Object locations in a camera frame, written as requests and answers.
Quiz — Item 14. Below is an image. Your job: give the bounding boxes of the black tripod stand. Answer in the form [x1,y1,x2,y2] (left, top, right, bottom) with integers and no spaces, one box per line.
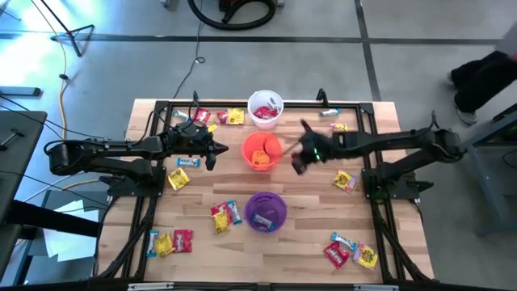
[39,0,96,58]

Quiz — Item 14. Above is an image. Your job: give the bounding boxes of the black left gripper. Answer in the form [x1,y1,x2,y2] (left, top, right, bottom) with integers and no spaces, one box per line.
[161,120,230,172]

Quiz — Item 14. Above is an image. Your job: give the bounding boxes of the orange plastic bucket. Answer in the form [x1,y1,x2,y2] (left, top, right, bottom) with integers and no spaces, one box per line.
[241,129,284,172]

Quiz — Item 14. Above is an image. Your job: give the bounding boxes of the grey metal bar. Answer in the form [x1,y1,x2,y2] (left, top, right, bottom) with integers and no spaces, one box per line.
[0,85,43,98]

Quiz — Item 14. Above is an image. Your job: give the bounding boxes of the dark grey desk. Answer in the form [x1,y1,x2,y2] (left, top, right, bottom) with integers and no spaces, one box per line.
[0,110,48,227]

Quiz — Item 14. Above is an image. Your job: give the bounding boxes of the person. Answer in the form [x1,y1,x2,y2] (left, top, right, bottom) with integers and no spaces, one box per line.
[447,27,517,126]

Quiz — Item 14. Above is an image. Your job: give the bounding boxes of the orange candy packet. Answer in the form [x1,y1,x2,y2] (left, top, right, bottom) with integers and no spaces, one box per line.
[251,150,271,166]

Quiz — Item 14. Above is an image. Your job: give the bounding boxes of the white paper sheets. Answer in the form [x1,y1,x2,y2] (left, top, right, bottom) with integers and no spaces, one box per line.
[41,199,101,264]

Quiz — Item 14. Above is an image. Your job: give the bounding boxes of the purple plastic bucket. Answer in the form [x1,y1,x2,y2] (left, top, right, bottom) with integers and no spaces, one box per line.
[243,191,289,234]

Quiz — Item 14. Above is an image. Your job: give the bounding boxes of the black floor cable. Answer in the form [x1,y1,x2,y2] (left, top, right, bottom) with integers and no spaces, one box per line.
[172,0,207,100]

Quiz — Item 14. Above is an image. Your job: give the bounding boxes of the black desk leg beam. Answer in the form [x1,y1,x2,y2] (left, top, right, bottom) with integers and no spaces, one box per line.
[0,199,102,286]

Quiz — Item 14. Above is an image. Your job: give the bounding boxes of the black aluminium table frame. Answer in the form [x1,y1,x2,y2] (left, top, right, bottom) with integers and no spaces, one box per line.
[90,99,435,291]

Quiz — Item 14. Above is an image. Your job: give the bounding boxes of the yellow power cable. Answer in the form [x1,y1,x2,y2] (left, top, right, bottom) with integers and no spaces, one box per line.
[30,0,69,141]

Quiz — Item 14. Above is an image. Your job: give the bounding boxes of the black T-shaped tool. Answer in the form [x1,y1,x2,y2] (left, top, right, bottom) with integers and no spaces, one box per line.
[0,128,26,152]

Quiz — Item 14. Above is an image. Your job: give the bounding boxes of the silver metal bracket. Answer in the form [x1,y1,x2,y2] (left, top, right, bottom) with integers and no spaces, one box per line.
[127,282,175,291]
[353,284,400,291]

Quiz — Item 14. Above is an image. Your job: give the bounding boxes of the grey metal desk frame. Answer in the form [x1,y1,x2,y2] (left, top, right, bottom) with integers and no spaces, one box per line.
[460,103,517,236]

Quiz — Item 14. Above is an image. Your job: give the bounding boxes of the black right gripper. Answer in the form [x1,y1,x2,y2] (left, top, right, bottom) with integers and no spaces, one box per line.
[290,118,338,176]

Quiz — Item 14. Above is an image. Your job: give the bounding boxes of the black vacuum hose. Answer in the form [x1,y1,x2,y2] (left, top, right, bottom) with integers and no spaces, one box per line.
[187,0,279,32]

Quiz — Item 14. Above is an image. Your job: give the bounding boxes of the white plastic bucket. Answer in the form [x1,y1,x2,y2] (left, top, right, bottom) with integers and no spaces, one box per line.
[246,89,285,131]

